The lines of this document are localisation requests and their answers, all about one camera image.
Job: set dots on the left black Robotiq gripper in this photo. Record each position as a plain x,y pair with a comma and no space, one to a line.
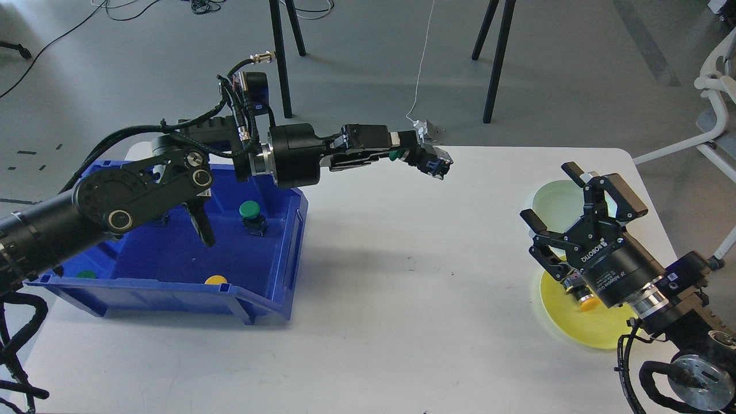
310,154

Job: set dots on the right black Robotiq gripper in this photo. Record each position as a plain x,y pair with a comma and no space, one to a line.
614,265

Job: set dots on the yellow button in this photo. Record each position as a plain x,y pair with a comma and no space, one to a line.
582,294
216,280

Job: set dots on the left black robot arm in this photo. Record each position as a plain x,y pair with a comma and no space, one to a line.
204,216

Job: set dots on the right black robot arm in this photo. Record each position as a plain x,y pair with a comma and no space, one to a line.
700,376

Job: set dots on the light green plate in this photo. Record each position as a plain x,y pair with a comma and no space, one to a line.
559,204

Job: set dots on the yellow plate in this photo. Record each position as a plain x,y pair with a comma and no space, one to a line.
591,324

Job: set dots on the yellow button front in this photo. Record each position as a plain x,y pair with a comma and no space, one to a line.
216,280

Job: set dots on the white plug adapter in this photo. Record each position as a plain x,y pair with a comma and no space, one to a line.
427,132

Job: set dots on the blue plastic bin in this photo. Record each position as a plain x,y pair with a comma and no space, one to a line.
162,266

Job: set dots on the white chair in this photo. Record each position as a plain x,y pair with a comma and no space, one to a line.
716,83

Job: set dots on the left black tripod legs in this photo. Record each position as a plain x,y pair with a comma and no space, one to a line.
276,23

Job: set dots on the black tripod legs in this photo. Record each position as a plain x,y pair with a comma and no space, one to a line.
499,53
276,23

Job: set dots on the right black tripod legs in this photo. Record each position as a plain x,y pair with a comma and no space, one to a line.
499,53

